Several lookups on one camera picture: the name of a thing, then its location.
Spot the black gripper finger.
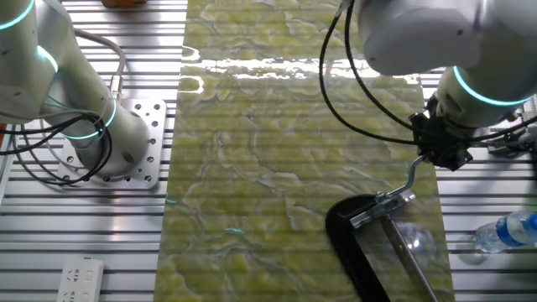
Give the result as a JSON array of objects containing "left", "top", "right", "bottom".
[
  {"left": 442, "top": 148, "right": 473, "bottom": 172},
  {"left": 419, "top": 144, "right": 442, "bottom": 168}
]

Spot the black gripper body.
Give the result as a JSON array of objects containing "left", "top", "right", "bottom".
[{"left": 409, "top": 111, "right": 472, "bottom": 169}]

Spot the silver lever with red handle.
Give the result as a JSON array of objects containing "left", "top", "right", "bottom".
[{"left": 350, "top": 154, "right": 429, "bottom": 230}]

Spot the black C-clamp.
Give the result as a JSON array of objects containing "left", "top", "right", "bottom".
[{"left": 325, "top": 193, "right": 440, "bottom": 302}]

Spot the clear water bottle blue label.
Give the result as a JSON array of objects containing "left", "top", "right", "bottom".
[{"left": 474, "top": 211, "right": 537, "bottom": 254}]

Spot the green marble pattern mat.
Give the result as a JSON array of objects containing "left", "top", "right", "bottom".
[{"left": 153, "top": 0, "right": 456, "bottom": 302}]

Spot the white power strip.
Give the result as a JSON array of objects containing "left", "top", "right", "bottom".
[{"left": 56, "top": 258, "right": 105, "bottom": 302}]

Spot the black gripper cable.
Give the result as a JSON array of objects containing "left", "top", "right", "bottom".
[
  {"left": 317, "top": 0, "right": 420, "bottom": 147},
  {"left": 343, "top": 0, "right": 420, "bottom": 132}
]

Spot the silver depth camera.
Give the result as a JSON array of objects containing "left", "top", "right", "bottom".
[{"left": 521, "top": 95, "right": 537, "bottom": 127}]

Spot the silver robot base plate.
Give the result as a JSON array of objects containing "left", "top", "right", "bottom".
[{"left": 56, "top": 98, "right": 168, "bottom": 190}]

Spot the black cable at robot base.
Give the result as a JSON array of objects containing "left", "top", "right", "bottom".
[{"left": 0, "top": 107, "right": 115, "bottom": 185}]

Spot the grey cable with metal connector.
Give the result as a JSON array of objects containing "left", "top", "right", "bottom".
[{"left": 69, "top": 27, "right": 128, "bottom": 102}]

